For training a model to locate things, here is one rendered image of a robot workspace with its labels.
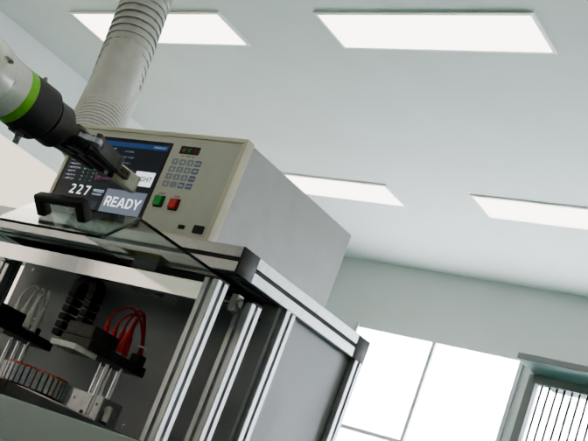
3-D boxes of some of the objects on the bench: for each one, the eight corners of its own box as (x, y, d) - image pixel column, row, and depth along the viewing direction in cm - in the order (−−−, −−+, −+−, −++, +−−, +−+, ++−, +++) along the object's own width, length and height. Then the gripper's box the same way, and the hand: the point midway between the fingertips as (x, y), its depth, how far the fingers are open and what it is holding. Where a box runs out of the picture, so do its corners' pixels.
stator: (28, 388, 165) (38, 366, 166) (-18, 374, 172) (-9, 352, 173) (76, 411, 173) (86, 389, 174) (30, 396, 180) (39, 374, 181)
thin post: (82, 423, 173) (108, 363, 176) (76, 420, 174) (101, 361, 177) (89, 425, 174) (114, 367, 177) (82, 423, 175) (107, 365, 178)
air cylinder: (91, 428, 179) (104, 395, 180) (60, 417, 183) (73, 387, 185) (110, 437, 183) (123, 405, 184) (80, 426, 187) (93, 395, 189)
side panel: (218, 492, 178) (287, 310, 187) (204, 487, 180) (273, 307, 189) (304, 530, 199) (362, 365, 208) (290, 526, 200) (349, 361, 209)
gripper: (6, 133, 176) (101, 200, 194) (60, 139, 168) (153, 208, 186) (25, 93, 178) (117, 163, 196) (80, 97, 170) (170, 169, 188)
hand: (122, 176), depth 188 cm, fingers closed
